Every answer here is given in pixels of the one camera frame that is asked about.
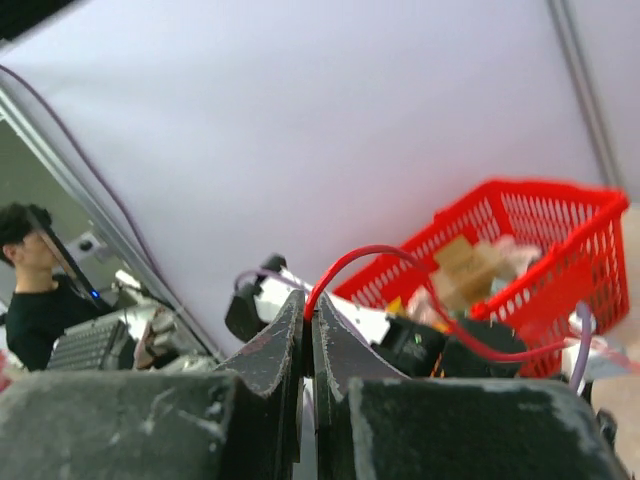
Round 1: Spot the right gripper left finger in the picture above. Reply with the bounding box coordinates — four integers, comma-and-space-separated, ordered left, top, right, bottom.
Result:
1, 291, 305, 479

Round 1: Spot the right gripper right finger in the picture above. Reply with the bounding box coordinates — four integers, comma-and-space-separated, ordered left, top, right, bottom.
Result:
312, 297, 627, 480

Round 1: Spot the red cable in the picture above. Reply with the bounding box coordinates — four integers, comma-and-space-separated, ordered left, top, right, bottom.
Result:
303, 244, 581, 362

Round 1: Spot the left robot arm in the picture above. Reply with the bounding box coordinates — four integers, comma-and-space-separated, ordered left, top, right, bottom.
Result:
225, 254, 521, 378

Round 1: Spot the brown cardboard box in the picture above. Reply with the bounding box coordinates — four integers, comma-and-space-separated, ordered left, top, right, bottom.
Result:
431, 235, 503, 311

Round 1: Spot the person in black shirt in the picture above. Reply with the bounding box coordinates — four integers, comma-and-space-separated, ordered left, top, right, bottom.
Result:
1, 203, 112, 371

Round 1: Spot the red plastic basket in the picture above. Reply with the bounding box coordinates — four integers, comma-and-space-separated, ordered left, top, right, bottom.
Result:
332, 178, 630, 379

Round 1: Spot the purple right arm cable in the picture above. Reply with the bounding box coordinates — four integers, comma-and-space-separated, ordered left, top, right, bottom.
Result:
0, 64, 224, 351

